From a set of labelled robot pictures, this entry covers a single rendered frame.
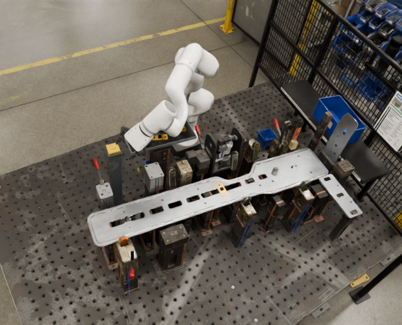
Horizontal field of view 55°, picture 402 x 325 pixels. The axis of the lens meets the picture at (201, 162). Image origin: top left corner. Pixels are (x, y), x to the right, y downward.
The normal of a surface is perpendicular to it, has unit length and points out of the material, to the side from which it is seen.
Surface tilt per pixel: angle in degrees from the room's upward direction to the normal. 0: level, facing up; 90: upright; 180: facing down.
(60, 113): 0
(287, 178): 0
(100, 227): 0
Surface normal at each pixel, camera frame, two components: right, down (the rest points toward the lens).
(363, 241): 0.12, -0.64
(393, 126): -0.90, 0.26
